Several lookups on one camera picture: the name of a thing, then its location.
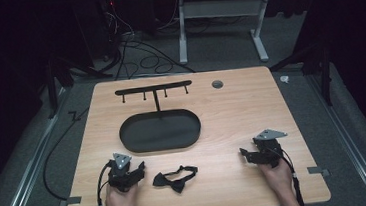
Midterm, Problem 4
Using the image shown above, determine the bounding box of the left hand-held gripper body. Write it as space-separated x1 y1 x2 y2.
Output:
105 150 140 195

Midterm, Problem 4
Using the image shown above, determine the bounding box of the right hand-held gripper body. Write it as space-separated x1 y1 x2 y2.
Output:
253 127 291 171

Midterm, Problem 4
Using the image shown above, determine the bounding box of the black bow tie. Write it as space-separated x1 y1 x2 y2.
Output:
151 164 201 197

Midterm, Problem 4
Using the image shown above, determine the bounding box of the black hook stand with tray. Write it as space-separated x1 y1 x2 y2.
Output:
114 79 204 156

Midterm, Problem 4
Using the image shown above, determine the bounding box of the person's left hand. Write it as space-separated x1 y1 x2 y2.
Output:
103 182 141 206

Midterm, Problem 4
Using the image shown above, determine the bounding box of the person's right hand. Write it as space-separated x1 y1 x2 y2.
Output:
259 159 298 206

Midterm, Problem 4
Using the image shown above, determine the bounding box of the grey tape piece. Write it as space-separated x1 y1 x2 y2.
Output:
306 164 332 178
58 195 84 206

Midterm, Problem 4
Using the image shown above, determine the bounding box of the black tripod stand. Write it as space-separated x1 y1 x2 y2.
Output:
266 41 337 112
41 50 117 120

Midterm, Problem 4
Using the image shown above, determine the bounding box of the left hand-held gripper cable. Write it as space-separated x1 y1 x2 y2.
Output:
93 160 118 206

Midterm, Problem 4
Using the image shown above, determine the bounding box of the hand-held gripper cable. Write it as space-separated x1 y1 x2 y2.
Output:
93 160 118 206
274 146 306 206

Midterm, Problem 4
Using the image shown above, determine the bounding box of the right hand-held gripper cable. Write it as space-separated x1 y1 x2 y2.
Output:
274 146 306 206

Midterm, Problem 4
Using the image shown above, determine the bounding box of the black floor cable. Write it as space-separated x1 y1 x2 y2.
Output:
36 105 99 203

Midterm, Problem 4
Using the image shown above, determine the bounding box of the grey table cable grommet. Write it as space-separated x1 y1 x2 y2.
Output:
211 78 225 90

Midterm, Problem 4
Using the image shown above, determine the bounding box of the metal floor rail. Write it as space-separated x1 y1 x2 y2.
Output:
0 87 81 206
305 70 366 206

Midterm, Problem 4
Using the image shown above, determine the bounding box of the tangle of black floor cables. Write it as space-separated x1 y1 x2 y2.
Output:
96 0 197 83

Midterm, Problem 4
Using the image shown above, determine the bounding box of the white desk frame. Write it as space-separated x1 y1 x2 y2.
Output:
174 0 278 70

